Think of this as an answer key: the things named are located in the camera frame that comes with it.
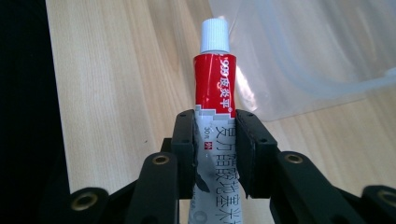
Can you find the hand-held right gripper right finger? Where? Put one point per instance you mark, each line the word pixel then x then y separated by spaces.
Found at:
pixel 258 161

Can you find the clear plastic storage box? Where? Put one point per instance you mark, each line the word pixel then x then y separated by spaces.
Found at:
pixel 311 46

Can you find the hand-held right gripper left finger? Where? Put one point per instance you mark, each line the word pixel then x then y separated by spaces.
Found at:
pixel 186 155

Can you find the red and white ointment tube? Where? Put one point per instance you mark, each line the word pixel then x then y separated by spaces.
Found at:
pixel 214 84

